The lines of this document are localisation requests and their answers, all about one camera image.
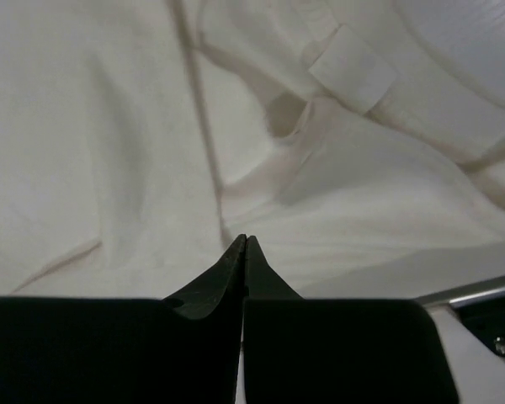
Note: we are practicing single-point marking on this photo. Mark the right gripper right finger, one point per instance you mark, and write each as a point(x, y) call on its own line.
point(299, 350)

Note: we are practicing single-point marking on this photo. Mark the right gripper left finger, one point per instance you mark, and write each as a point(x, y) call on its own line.
point(181, 349)

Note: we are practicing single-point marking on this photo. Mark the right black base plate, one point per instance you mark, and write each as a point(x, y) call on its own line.
point(484, 317)

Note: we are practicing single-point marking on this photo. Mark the cream white t shirt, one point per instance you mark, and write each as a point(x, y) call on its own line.
point(362, 142)

